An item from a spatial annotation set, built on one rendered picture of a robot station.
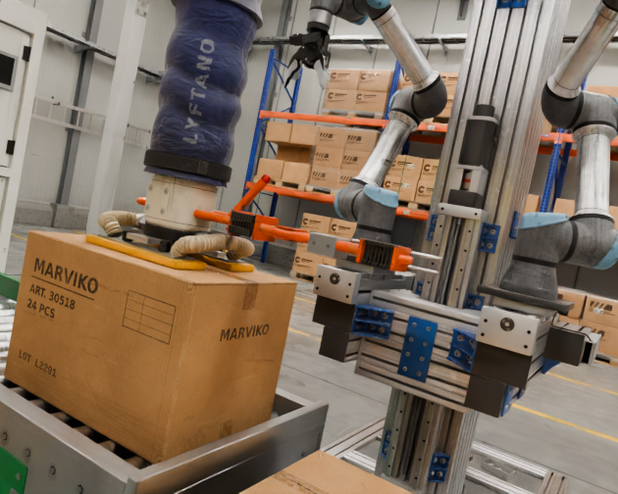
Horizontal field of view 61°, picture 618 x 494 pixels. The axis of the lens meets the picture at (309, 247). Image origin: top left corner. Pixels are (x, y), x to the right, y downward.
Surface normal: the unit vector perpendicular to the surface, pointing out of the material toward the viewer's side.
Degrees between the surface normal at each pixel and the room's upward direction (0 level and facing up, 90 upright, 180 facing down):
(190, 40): 76
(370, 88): 90
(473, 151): 90
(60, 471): 90
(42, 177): 90
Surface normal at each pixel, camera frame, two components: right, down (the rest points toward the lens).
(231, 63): 0.71, -0.03
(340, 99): -0.52, -0.04
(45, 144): 0.83, 0.19
